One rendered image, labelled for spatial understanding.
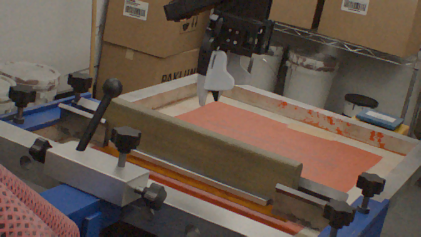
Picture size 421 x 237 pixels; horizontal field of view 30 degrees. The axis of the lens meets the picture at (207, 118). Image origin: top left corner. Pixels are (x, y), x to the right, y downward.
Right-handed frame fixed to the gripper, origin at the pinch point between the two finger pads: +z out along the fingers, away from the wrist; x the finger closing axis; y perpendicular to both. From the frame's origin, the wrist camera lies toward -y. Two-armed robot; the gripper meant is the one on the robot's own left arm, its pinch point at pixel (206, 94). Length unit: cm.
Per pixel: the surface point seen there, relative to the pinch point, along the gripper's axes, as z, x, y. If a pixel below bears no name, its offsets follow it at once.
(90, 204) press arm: 8.2, -33.7, 2.5
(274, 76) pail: 77, 340, -105
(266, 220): 16.3, -0.3, 14.9
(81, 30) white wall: 66, 260, -196
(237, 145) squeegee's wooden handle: 6.0, -0.8, 7.3
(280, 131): 16.2, 45.9, -0.9
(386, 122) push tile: 14, 75, 15
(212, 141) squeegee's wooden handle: 6.7, -1.0, 3.1
